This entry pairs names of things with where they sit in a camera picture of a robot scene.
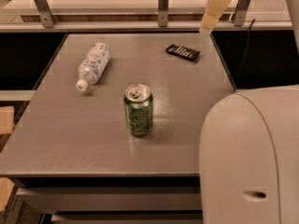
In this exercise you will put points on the left metal rail bracket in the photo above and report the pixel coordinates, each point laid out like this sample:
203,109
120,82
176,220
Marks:
44,12

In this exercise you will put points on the metal rail bracket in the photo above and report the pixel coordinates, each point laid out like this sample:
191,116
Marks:
240,14
163,13
44,12

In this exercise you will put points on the black rxbar chocolate wrapper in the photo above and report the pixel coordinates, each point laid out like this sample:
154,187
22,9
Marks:
183,52

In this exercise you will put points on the right metal rail bracket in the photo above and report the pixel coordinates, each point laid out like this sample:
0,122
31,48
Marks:
240,14

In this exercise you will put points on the middle metal rail bracket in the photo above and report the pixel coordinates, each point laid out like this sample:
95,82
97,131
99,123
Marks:
163,13

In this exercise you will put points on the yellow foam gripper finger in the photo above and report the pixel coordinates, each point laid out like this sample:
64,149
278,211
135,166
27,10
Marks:
214,10

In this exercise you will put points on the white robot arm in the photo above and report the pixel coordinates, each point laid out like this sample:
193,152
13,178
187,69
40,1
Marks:
249,158

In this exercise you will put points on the clear plastic water bottle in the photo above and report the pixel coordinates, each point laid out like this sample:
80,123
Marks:
93,66

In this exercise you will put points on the green soda can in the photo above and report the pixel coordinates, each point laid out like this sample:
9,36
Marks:
138,103

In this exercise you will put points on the grey drawer cabinet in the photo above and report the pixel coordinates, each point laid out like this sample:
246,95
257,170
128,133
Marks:
73,198

